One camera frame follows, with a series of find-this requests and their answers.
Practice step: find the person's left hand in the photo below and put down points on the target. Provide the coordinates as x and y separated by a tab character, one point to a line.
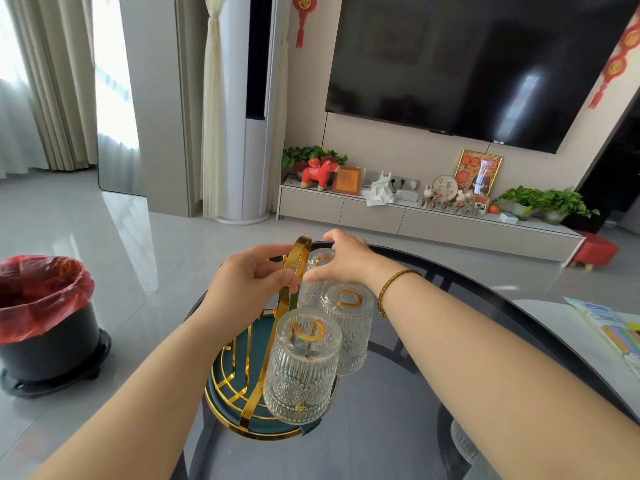
240	289

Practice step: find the person's right hand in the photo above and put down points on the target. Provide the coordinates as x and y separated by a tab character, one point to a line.
357	262

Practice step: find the person's right thumb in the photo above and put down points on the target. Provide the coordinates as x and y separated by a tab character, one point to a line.
322	275

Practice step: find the person's left thumb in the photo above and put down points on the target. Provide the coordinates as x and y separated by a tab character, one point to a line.
280	283

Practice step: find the clear ribbed glass cup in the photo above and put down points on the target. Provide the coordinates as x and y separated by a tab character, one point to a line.
316	289
300	374
350	329

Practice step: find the gold cup rack teal tray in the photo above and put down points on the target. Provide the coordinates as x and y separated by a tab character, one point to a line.
227	367

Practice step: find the person's left forearm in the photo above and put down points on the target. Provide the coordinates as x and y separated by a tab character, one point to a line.
145	394

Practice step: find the person's right forearm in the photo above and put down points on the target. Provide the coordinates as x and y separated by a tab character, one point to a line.
500	374

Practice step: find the small orange framed picture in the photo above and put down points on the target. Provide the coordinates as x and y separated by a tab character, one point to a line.
347	180

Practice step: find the crumpled white tissue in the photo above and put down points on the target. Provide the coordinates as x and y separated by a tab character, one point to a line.
378	192

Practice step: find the red toy horse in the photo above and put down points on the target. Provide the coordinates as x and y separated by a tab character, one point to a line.
317	173

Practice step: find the small white box device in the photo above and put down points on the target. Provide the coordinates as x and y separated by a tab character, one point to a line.
407	196

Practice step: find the long beige television cabinet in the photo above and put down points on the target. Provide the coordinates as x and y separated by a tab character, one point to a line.
435	224

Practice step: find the row of small figurines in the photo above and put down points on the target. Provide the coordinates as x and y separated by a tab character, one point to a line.
452	203

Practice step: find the round white decorative plaque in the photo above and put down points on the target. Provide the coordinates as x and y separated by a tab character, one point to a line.
445	187

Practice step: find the white standing air conditioner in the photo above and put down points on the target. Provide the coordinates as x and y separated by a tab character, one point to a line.
235	119

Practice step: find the cream tied curtain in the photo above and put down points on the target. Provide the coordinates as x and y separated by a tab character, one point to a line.
212	119

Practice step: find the gold framed red picture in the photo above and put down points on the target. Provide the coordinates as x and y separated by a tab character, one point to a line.
477	172

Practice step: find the light blue tissue box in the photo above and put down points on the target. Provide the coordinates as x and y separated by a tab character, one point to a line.
508	218

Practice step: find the red plastic bin bag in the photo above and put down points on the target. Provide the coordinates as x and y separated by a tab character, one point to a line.
40	294

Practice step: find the black wheeled bin base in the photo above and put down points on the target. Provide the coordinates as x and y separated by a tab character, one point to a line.
60	384

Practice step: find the black round trash bin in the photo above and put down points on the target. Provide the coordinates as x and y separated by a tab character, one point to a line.
47	354

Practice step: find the green trailing potted plant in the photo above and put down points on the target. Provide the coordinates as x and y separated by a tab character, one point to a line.
555	202

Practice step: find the red hanging knot ornament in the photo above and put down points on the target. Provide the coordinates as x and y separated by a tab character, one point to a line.
303	4

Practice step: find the red upholstered footstool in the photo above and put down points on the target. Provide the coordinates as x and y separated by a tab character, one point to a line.
595	249

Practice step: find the colourful printed booklet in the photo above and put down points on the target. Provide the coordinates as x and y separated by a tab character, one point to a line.
612	327

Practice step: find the beige pleated curtain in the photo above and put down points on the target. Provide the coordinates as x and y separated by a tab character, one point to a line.
55	79

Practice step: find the white sheer curtain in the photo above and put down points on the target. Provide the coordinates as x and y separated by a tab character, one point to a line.
15	129

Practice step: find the white wall socket strip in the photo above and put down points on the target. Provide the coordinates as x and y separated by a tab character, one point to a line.
405	183

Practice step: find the large black wall television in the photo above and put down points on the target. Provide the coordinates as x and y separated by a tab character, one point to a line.
475	64

